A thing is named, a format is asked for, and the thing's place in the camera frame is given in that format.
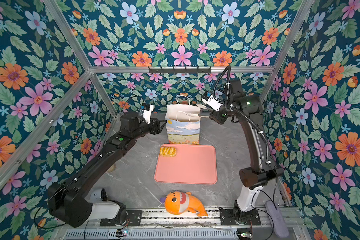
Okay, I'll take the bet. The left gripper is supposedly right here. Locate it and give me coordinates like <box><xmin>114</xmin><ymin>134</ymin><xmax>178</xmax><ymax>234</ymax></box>
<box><xmin>130</xmin><ymin>115</ymin><xmax>167</xmax><ymax>140</ymax></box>

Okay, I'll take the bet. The braided glazed fake bread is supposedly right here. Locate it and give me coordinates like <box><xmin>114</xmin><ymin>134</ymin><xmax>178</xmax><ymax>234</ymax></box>
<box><xmin>160</xmin><ymin>147</ymin><xmax>177</xmax><ymax>157</ymax></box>

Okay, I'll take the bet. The landscape print paper bag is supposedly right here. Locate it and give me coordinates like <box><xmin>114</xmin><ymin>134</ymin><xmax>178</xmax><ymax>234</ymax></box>
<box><xmin>165</xmin><ymin>95</ymin><xmax>201</xmax><ymax>145</ymax></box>

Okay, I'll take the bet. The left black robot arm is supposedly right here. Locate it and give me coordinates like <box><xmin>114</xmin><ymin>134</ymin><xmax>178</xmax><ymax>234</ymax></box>
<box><xmin>47</xmin><ymin>112</ymin><xmax>167</xmax><ymax>228</ymax></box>

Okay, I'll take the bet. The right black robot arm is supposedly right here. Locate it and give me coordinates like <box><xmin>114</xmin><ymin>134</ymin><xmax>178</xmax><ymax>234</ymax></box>
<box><xmin>203</xmin><ymin>81</ymin><xmax>284</xmax><ymax>224</ymax></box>

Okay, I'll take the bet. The pink plastic tray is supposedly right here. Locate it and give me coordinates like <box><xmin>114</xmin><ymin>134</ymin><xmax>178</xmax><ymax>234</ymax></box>
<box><xmin>154</xmin><ymin>144</ymin><xmax>218</xmax><ymax>185</ymax></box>

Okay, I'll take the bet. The orange shark plush toy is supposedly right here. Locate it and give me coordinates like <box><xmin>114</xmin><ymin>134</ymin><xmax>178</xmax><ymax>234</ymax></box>
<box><xmin>160</xmin><ymin>191</ymin><xmax>209</xmax><ymax>218</ymax></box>

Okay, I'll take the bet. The lavender cylinder object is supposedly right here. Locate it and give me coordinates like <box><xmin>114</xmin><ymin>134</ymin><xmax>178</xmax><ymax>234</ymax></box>
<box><xmin>265</xmin><ymin>201</ymin><xmax>290</xmax><ymax>239</ymax></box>

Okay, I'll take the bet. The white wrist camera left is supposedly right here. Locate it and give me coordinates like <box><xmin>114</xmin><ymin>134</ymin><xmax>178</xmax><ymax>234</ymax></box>
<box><xmin>140</xmin><ymin>104</ymin><xmax>154</xmax><ymax>124</ymax></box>

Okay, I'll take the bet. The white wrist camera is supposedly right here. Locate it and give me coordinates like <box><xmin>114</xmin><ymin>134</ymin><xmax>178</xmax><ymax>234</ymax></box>
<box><xmin>140</xmin><ymin>104</ymin><xmax>154</xmax><ymax>124</ymax></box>
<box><xmin>202</xmin><ymin>92</ymin><xmax>225</xmax><ymax>112</ymax></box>

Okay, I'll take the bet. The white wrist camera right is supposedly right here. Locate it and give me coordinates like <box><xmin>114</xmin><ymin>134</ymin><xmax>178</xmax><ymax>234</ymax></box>
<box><xmin>202</xmin><ymin>92</ymin><xmax>225</xmax><ymax>112</ymax></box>

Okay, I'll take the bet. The black hook rail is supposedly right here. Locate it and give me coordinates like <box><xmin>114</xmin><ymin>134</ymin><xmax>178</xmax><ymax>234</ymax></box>
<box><xmin>148</xmin><ymin>66</ymin><xmax>212</xmax><ymax>74</ymax></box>

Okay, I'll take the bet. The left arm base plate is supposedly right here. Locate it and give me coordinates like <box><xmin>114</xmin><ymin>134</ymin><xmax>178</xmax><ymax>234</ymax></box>
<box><xmin>100</xmin><ymin>210</ymin><xmax>143</xmax><ymax>227</ymax></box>

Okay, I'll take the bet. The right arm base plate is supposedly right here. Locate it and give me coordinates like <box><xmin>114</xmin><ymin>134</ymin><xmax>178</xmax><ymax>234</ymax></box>
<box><xmin>219</xmin><ymin>207</ymin><xmax>261</xmax><ymax>226</ymax></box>

